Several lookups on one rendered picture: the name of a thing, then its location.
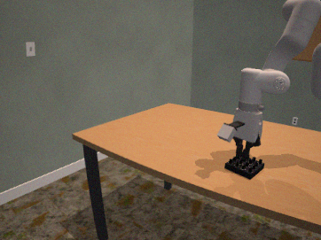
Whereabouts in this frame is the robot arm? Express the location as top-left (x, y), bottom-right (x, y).
top-left (217, 0), bottom-right (321, 143)

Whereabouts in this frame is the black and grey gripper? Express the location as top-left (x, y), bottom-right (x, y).
top-left (233, 108), bottom-right (262, 160)

